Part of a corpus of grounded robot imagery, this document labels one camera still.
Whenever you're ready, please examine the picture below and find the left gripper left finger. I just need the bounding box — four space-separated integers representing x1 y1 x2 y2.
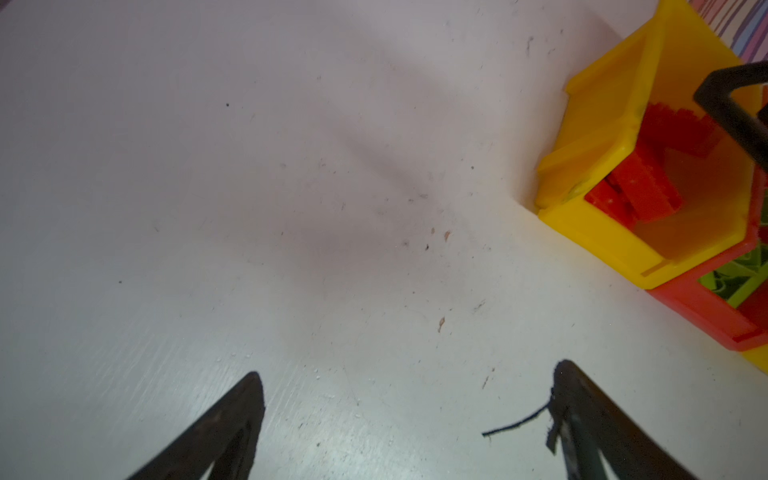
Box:
131 371 266 479

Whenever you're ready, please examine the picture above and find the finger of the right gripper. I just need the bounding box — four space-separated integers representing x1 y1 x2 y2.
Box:
693 61 767 171

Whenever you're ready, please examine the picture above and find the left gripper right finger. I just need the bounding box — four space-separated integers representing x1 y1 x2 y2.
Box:
546 360 694 479

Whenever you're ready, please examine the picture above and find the red lego brick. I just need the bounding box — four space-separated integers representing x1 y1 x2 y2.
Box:
603 141 683 229

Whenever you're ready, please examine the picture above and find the green lego brick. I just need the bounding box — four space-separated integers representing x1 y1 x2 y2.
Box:
698 242 767 308

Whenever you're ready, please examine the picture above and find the left yellow plastic bin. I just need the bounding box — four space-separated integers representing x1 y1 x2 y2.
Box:
535 1 756 290

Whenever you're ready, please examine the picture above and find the yellow plastic bin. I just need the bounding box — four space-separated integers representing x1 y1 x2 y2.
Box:
741 344 768 374
535 1 756 290

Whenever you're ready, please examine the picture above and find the right yellow plastic bin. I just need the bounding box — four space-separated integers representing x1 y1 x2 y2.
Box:
741 344 768 374

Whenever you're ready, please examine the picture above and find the red plastic bin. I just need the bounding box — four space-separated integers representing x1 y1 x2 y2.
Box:
648 168 767 352

